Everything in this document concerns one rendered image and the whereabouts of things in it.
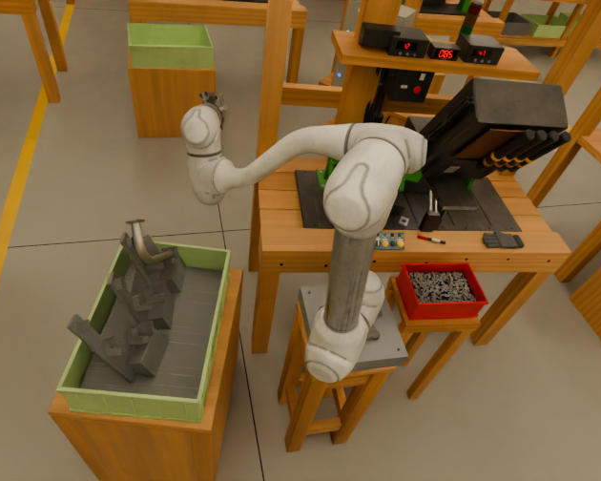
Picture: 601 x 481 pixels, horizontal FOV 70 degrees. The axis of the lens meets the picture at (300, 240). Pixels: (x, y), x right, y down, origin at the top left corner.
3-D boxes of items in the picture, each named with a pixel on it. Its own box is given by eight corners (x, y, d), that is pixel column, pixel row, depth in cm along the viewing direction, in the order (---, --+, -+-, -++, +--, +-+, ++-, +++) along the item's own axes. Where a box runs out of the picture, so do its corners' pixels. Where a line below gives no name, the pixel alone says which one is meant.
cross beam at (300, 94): (519, 120, 229) (528, 105, 223) (279, 104, 206) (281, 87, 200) (514, 115, 233) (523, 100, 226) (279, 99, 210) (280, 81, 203)
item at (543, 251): (555, 272, 216) (572, 253, 205) (259, 273, 190) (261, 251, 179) (541, 251, 226) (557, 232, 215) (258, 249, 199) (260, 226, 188)
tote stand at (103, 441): (212, 492, 195) (210, 431, 138) (97, 479, 192) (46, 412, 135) (237, 356, 242) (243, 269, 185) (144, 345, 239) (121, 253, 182)
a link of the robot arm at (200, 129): (184, 103, 127) (190, 146, 133) (172, 114, 114) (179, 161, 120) (220, 102, 128) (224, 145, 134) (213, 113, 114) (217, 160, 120)
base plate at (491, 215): (520, 234, 213) (522, 231, 211) (303, 230, 193) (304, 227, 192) (487, 179, 241) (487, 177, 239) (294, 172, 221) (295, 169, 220)
